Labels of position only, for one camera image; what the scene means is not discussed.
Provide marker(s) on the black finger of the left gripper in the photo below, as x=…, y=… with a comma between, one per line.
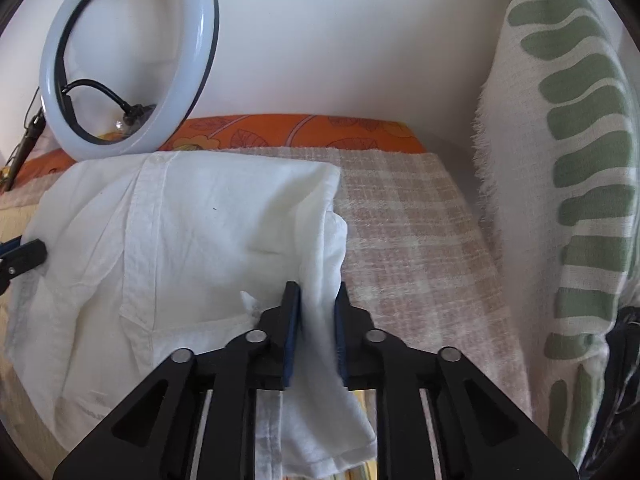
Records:
x=18, y=257

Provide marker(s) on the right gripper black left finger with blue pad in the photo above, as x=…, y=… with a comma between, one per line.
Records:
x=194, y=416

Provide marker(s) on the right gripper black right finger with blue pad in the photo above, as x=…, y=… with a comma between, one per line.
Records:
x=438, y=416

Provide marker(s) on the white long-sleeved shirt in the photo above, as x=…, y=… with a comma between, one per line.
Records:
x=151, y=253

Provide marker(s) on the dark clothes pile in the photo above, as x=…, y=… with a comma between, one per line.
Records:
x=613, y=451

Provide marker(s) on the pink checked bedspread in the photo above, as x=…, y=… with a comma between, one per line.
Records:
x=415, y=259

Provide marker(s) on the orange floral mattress sheet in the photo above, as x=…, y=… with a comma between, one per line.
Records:
x=260, y=131

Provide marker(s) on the green white patterned pillow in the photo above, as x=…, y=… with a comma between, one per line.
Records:
x=557, y=149

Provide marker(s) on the black ring light stand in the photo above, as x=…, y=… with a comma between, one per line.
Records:
x=32, y=134

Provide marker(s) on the white ring light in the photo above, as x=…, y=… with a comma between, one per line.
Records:
x=198, y=44

